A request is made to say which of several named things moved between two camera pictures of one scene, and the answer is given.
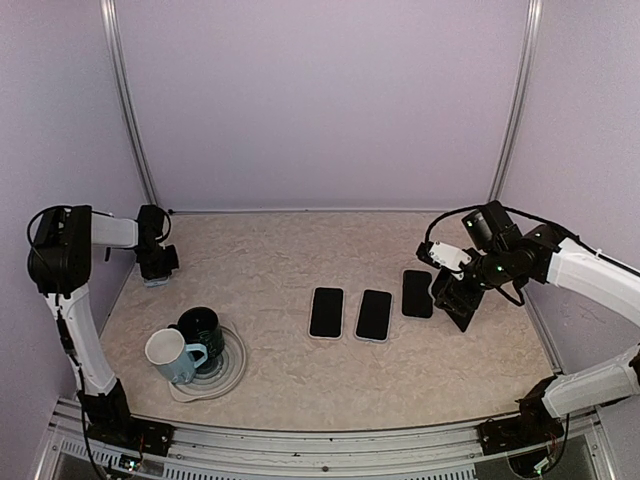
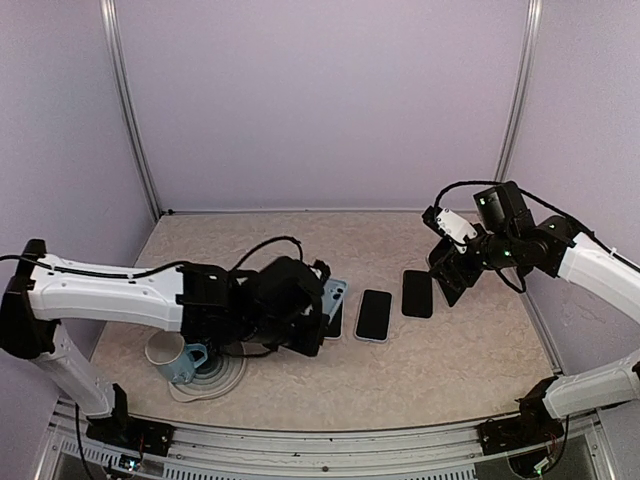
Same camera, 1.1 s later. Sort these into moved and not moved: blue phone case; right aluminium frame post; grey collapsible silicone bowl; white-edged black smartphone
Moved: blue phone case
Not moved: right aluminium frame post; white-edged black smartphone; grey collapsible silicone bowl
